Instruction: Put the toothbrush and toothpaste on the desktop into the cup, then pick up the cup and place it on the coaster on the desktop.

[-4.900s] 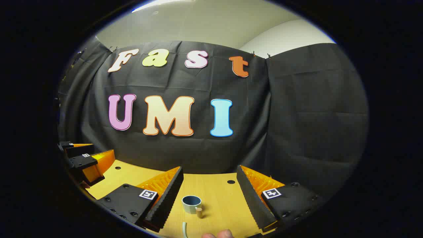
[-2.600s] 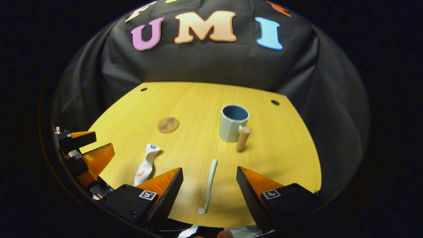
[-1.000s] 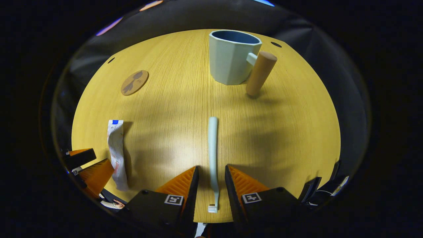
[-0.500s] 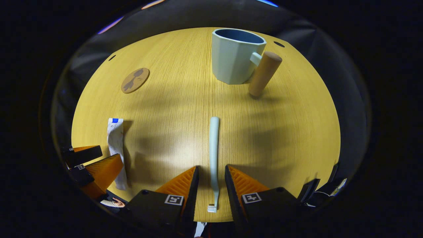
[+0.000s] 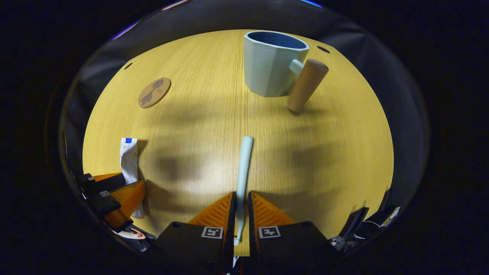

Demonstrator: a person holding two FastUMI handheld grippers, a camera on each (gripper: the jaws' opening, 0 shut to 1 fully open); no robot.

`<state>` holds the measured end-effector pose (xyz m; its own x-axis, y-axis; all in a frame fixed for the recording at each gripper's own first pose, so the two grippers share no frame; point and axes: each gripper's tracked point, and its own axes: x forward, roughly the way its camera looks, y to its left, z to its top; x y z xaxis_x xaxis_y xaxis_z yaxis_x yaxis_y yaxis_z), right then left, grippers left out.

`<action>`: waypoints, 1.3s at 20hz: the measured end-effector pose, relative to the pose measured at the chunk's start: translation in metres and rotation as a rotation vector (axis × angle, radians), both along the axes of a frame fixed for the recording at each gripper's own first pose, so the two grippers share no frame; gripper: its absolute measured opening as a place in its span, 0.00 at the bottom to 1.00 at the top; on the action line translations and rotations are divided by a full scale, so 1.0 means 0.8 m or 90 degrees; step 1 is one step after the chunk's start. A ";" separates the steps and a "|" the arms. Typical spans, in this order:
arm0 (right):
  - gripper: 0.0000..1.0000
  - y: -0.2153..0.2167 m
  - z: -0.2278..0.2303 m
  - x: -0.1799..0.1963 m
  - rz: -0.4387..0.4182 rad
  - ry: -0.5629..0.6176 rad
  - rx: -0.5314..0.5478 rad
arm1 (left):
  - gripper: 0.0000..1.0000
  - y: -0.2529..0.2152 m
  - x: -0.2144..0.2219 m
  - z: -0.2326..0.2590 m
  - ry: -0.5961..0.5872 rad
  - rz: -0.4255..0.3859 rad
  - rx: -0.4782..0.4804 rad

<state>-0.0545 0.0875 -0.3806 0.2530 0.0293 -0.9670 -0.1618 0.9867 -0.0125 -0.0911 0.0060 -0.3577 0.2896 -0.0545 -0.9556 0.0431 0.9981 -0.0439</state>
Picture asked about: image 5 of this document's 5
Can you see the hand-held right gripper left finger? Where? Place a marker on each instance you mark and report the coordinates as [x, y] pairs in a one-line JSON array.
[[230, 229]]

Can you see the wooden desktop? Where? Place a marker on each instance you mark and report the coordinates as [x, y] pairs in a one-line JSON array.
[[324, 152]]

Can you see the pale green toothbrush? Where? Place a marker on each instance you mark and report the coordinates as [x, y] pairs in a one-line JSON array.
[[244, 172]]

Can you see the round brown coaster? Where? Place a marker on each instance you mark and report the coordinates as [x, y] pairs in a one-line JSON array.
[[154, 93]]

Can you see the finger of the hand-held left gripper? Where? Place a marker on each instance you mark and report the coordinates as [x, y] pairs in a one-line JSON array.
[[103, 184], [128, 196]]

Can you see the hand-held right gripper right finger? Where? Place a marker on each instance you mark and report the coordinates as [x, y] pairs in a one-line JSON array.
[[252, 229]]

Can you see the dark unclear object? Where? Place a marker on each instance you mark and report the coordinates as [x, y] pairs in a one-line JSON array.
[[366, 225]]

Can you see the white toothpaste tube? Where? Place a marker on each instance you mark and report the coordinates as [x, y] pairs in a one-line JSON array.
[[129, 160]]

